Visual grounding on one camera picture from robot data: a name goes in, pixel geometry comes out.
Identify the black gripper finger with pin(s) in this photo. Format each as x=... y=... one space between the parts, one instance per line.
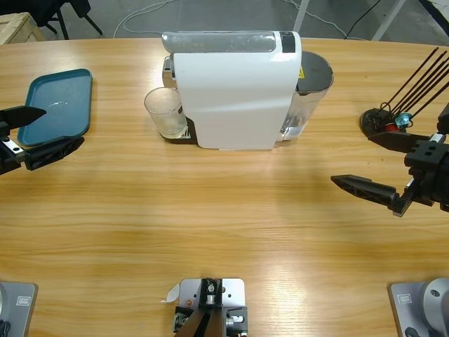
x=21 y=116
x=396 y=141
x=368 y=189
x=52 y=151

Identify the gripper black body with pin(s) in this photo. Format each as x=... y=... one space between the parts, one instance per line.
x=433 y=168
x=8 y=158

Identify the clear drinking glass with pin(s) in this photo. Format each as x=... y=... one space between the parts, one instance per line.
x=165 y=112

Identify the chrome coffee machine lever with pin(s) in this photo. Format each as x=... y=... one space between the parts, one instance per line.
x=217 y=41

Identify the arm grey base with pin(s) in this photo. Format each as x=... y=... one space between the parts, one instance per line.
x=21 y=316
x=403 y=316

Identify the red coffee capsule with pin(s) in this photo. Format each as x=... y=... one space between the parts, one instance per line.
x=389 y=127

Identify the light blue coffee capsule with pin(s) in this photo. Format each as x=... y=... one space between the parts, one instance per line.
x=402 y=120

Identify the white capsule coffee machine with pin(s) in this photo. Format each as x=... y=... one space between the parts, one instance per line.
x=231 y=105

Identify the black capsule holder with rods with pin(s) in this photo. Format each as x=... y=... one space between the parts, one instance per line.
x=368 y=121

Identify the teal plastic tray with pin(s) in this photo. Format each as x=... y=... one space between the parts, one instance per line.
x=66 y=119

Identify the wooden crate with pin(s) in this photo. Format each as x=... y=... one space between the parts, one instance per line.
x=14 y=28

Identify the black stand with legs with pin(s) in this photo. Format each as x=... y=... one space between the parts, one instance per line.
x=63 y=10

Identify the silver drip tray grate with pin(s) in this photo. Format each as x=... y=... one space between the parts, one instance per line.
x=189 y=135

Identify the black table clamp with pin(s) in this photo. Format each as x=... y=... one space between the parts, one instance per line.
x=238 y=316
x=180 y=317

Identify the white paper tag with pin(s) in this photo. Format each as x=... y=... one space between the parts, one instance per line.
x=172 y=294

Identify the wrist black camera housing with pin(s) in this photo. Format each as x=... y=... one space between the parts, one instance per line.
x=445 y=119

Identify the white metal frame leg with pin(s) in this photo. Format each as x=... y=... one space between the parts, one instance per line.
x=301 y=15
x=388 y=20

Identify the black frame bar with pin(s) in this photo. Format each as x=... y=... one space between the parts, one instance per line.
x=438 y=15

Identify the silver camera mount plate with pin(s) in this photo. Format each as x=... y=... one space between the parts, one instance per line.
x=233 y=291

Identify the dark camera post with bracket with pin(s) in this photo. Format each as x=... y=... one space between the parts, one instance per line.
x=201 y=326

